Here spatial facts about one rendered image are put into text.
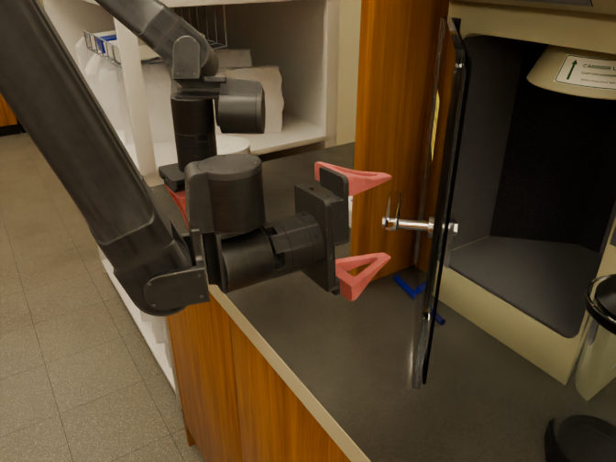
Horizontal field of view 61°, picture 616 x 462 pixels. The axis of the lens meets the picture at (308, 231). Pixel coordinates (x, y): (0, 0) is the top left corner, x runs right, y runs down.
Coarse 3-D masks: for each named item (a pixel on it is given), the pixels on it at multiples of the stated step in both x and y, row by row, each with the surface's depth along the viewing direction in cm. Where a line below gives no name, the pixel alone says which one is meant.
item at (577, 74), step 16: (560, 48) 63; (544, 64) 65; (560, 64) 63; (576, 64) 61; (592, 64) 60; (608, 64) 59; (528, 80) 68; (544, 80) 64; (560, 80) 62; (576, 80) 61; (592, 80) 60; (608, 80) 59; (592, 96) 60; (608, 96) 59
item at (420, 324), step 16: (448, 16) 68; (448, 32) 57; (448, 48) 55; (448, 64) 52; (448, 80) 50; (448, 96) 48; (448, 112) 47; (432, 128) 74; (448, 128) 47; (448, 144) 48; (448, 160) 49; (432, 176) 63; (448, 176) 49; (432, 192) 60; (432, 208) 57; (432, 224) 55; (432, 240) 53; (432, 256) 54; (416, 272) 81; (432, 272) 55; (416, 288) 76; (432, 288) 55; (416, 304) 72; (416, 320) 68; (416, 336) 64; (416, 352) 61; (416, 368) 61; (416, 384) 62
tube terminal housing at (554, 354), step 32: (480, 32) 68; (512, 32) 64; (544, 32) 61; (576, 32) 58; (608, 32) 55; (608, 256) 61; (448, 288) 86; (480, 288) 80; (480, 320) 82; (512, 320) 76; (544, 352) 73
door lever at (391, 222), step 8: (392, 192) 64; (400, 192) 64; (392, 200) 62; (400, 200) 62; (392, 208) 59; (400, 208) 60; (384, 216) 58; (392, 216) 57; (384, 224) 57; (392, 224) 57; (400, 224) 57; (408, 224) 57; (416, 224) 57; (424, 224) 57
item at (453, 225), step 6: (450, 216) 57; (444, 222) 57; (450, 222) 56; (456, 222) 56; (444, 228) 56; (450, 228) 56; (456, 228) 56; (450, 234) 56; (450, 240) 56; (450, 246) 56; (444, 258) 58; (444, 264) 58
